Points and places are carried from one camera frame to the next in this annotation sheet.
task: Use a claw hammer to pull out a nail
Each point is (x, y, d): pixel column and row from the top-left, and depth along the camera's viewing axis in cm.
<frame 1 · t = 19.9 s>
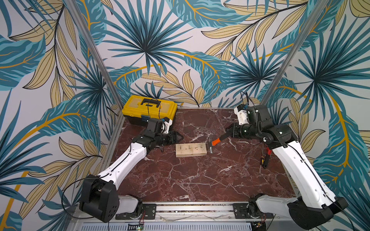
left hand: (179, 139, 79), fingers open
right hand: (227, 128, 69), fingers closed
yellow black plastic toolbox: (140, 109, 98), point 17 cm above the table
light wooden board: (191, 149, 94), point 4 cm above the table
orange black claw hammer: (211, 143, 80), point 19 cm above the table
left steel nail: (180, 147, 93), point 5 cm above the table
right steel nail: (201, 147, 94), point 5 cm above the table

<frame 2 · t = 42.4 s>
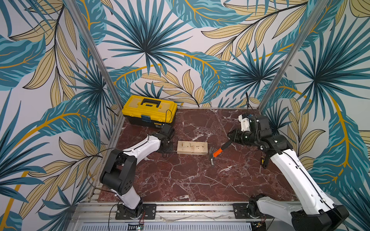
left hand: (167, 151, 90), fingers closed
right hand: (229, 133, 73), fingers closed
orange black claw hammer: (218, 151, 78), point 18 cm above the table
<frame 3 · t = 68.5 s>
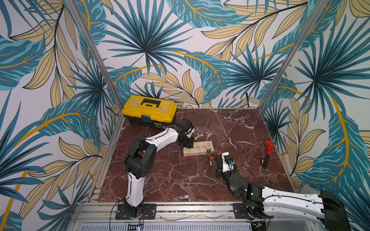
left hand: (190, 150, 93), fingers open
right hand: (218, 157, 75), fingers closed
light wooden board: (200, 147, 94), point 4 cm above the table
red pipe wrench: (270, 146, 100), point 2 cm above the table
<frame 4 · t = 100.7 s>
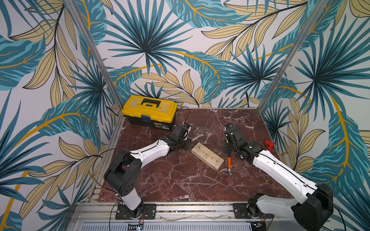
left hand: (188, 143, 89), fingers open
right hand: (226, 142, 81), fingers closed
light wooden board: (207, 156, 92), point 4 cm above the table
orange black claw hammer: (229, 163, 81), point 11 cm above the table
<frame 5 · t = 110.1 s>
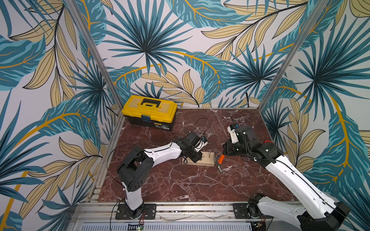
left hand: (198, 156, 88), fingers open
right hand: (224, 145, 74), fingers closed
light wooden board: (207, 159, 90), point 4 cm above the table
orange black claw hammer: (220, 160, 79), point 15 cm above the table
